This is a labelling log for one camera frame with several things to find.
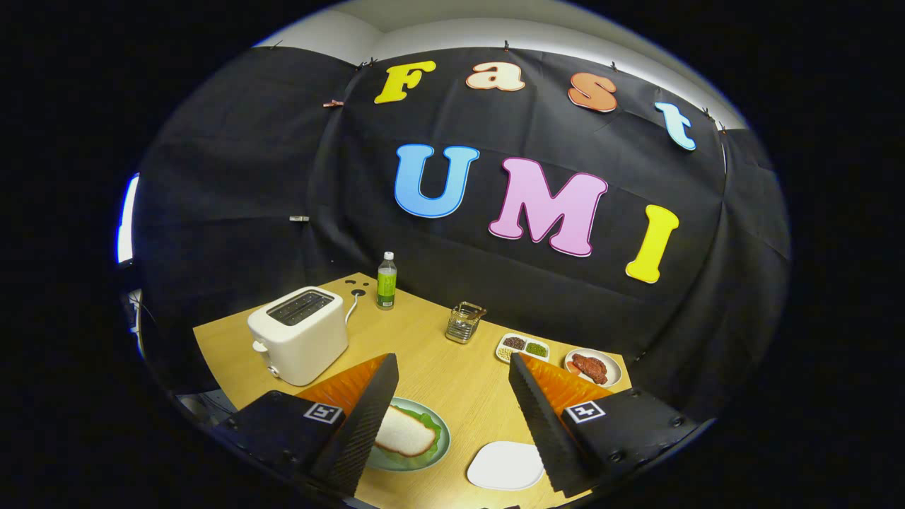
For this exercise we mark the white divided dish with beans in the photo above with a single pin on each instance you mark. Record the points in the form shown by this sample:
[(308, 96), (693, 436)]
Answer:
[(522, 348)]

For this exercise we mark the black backdrop cloth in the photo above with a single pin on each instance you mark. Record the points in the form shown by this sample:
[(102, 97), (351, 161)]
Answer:
[(283, 177)]

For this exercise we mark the red meat slice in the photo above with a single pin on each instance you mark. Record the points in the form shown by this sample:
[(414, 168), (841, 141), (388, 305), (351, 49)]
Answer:
[(590, 367)]

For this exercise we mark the green lettuce leaf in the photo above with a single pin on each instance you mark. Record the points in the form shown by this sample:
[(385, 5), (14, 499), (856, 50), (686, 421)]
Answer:
[(429, 423)]

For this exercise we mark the white round plate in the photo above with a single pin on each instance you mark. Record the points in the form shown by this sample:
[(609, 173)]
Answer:
[(614, 367)]

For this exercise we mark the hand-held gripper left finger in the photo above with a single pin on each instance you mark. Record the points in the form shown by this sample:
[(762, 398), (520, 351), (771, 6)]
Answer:
[(357, 431)]

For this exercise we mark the white square plate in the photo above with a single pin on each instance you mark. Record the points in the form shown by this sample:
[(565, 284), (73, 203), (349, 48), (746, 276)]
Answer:
[(505, 466)]

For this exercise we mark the green label drink bottle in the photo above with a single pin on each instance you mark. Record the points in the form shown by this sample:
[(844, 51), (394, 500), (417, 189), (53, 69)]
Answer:
[(386, 286)]

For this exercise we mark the computer monitor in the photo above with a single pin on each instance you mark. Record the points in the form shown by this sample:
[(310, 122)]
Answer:
[(127, 219)]

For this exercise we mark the white bread slice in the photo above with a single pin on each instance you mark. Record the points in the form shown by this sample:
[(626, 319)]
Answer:
[(406, 433)]

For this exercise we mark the pale green round plate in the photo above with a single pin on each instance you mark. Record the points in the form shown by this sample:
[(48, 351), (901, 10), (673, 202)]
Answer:
[(442, 449)]

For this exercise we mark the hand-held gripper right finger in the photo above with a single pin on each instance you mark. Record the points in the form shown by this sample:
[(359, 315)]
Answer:
[(548, 431)]

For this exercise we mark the white toaster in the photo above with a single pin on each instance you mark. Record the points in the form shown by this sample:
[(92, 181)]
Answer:
[(304, 350)]

